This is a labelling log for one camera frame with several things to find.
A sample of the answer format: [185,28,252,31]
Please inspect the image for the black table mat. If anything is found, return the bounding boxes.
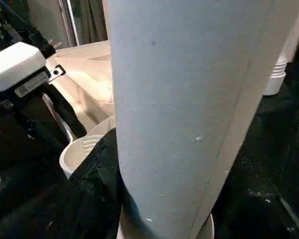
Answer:
[0,45,299,239]

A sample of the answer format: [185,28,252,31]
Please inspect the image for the white plastic table leg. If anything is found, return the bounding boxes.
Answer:
[263,0,299,96]
[104,0,299,239]

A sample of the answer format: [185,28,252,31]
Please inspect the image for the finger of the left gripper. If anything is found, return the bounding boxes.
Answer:
[49,82,89,141]

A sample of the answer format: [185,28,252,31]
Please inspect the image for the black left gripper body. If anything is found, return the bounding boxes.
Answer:
[0,92,55,152]

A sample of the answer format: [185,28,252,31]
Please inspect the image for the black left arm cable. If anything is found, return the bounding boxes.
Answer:
[0,0,56,59]

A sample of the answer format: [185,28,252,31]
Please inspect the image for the grey curtain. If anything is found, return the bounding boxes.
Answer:
[70,0,110,45]

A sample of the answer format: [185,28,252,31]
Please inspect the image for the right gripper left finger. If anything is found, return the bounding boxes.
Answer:
[42,127,128,239]

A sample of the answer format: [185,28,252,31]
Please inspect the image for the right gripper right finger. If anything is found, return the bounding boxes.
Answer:
[212,144,299,239]

